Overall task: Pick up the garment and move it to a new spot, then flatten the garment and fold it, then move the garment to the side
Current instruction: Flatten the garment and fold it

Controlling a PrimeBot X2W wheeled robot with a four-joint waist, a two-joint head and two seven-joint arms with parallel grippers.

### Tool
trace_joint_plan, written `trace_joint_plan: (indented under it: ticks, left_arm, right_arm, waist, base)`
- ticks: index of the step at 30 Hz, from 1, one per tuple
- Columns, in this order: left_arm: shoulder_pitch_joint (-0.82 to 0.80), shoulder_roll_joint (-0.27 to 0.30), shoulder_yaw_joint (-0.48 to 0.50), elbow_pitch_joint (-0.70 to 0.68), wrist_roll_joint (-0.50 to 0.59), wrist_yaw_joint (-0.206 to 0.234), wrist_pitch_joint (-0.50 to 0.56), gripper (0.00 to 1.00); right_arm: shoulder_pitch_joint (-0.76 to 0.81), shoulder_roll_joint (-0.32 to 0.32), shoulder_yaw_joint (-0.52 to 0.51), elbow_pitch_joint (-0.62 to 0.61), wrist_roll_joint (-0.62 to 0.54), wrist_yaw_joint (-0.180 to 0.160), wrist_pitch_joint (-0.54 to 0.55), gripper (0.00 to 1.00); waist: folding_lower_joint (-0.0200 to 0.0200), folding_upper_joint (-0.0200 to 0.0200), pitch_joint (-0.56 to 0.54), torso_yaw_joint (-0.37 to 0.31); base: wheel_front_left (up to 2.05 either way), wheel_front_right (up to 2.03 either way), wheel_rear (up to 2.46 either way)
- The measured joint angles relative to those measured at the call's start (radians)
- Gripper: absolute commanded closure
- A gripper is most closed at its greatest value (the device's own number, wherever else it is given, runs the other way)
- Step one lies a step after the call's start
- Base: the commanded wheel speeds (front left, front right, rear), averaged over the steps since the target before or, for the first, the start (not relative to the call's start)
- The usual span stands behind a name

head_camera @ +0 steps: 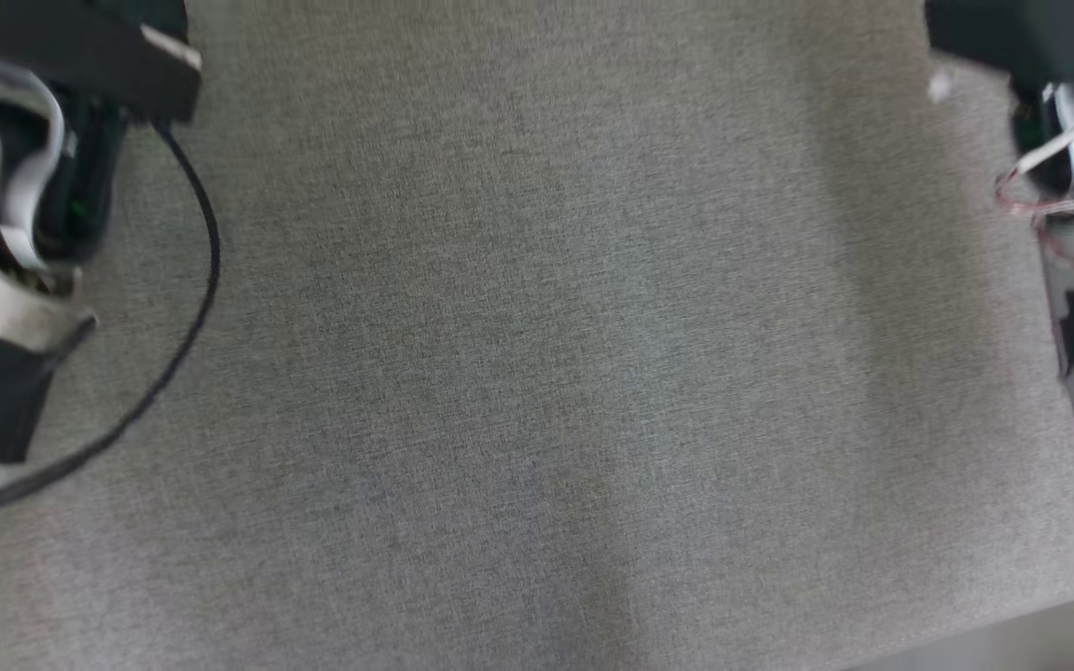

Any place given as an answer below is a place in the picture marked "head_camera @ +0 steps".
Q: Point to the grey fabric sofa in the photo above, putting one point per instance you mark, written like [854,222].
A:
[546,373]

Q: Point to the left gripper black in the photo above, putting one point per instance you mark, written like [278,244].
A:
[52,47]

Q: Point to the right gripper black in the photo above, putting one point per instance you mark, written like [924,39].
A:
[1031,33]

